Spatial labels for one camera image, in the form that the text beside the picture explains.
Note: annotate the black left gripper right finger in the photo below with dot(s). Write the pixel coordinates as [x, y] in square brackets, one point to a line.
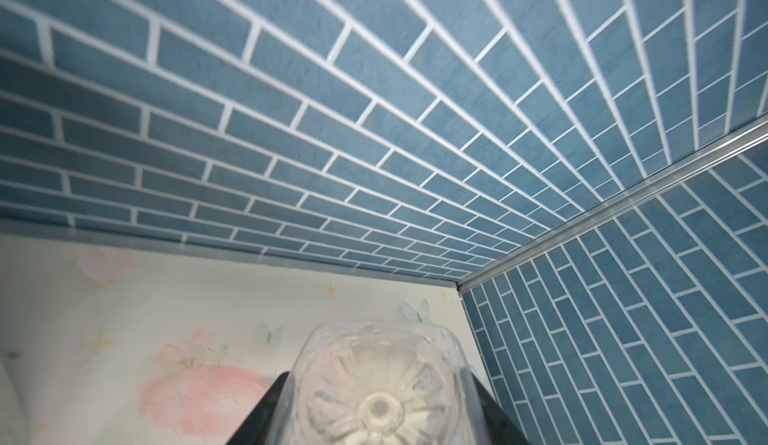
[501, 429]

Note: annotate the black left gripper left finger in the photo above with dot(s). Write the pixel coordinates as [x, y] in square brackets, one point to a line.
[254, 429]

